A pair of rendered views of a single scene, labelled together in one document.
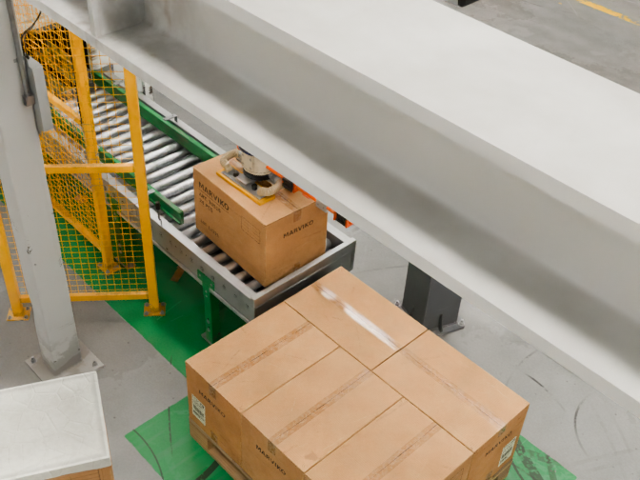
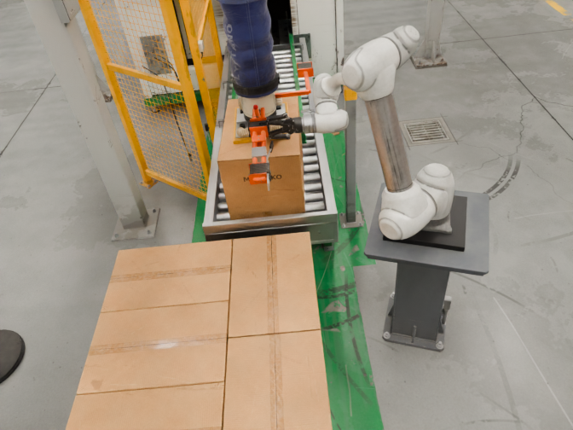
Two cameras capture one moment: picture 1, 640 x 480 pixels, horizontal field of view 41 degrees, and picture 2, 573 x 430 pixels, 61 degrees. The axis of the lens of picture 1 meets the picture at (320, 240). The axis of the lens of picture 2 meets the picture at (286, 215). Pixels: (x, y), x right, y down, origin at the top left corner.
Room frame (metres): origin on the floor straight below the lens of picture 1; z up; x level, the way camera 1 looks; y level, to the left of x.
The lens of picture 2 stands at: (2.04, -1.38, 2.27)
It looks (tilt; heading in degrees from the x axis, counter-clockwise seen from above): 42 degrees down; 48
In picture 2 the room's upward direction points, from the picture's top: 7 degrees counter-clockwise
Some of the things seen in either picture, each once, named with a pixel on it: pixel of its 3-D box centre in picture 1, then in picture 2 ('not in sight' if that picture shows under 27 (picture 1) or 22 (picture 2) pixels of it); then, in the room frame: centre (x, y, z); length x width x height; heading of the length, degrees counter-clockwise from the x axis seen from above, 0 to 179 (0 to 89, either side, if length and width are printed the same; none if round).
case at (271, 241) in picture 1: (259, 211); (265, 155); (3.46, 0.32, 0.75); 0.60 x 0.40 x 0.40; 43
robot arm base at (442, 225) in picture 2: not in sight; (431, 210); (3.55, -0.64, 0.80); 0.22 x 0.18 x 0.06; 30
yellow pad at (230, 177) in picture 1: (245, 182); (243, 121); (3.40, 0.39, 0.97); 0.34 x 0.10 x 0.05; 46
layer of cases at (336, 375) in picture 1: (351, 410); (212, 365); (2.54, -0.20, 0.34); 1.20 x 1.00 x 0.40; 46
